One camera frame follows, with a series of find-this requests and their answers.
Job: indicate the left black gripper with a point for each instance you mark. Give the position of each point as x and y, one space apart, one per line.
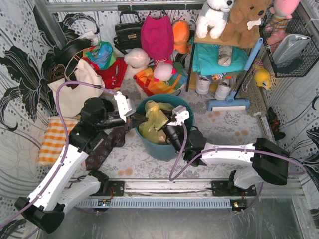
129 120

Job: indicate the yellow trash bag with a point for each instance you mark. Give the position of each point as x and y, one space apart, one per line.
151 130

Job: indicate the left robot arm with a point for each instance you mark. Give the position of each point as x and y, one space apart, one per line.
48 204

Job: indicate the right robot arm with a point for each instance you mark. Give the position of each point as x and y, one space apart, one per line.
262 161

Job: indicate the teal trash bin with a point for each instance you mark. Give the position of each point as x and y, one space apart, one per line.
163 152

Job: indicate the rainbow striped bag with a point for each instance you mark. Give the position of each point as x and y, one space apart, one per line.
146 83

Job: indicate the cream canvas tote bag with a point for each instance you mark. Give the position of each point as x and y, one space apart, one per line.
73 96

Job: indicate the brown floral necktie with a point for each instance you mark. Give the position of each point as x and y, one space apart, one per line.
114 139

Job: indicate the pink white plush doll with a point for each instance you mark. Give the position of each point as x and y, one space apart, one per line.
163 70

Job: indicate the red garment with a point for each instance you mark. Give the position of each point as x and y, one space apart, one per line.
114 75

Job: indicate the white fluffy plush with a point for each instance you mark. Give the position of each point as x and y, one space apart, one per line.
137 60

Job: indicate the black metal shelf rack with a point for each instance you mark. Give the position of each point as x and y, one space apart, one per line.
232 43

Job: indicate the teal folded cloth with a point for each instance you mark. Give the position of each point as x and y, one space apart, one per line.
205 60

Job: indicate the colourful scarf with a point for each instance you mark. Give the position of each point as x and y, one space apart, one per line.
100 56

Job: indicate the grey patterned rolled cloth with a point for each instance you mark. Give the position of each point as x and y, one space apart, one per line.
225 55

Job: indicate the orange plush toy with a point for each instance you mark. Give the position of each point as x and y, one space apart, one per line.
181 33

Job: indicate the black leather handbag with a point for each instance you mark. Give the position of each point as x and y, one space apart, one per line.
128 35

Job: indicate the orange checkered towel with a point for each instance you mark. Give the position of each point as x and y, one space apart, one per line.
53 142

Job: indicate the yellow plush duck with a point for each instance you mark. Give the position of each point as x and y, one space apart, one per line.
261 76

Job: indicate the white plush dog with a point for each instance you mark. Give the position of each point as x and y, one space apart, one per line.
213 18

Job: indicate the brown plush dog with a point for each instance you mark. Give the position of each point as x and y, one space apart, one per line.
244 18

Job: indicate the silver pouch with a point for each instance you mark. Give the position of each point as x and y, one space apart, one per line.
290 47

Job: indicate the pink plush toy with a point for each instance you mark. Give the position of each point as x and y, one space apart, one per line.
281 16

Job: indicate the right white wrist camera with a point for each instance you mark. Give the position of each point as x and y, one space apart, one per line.
179 115

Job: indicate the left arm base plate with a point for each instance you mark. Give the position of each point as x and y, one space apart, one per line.
112 188

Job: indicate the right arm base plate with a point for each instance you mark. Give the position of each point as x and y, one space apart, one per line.
222 188

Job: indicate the black wire basket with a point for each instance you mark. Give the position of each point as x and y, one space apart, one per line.
297 67

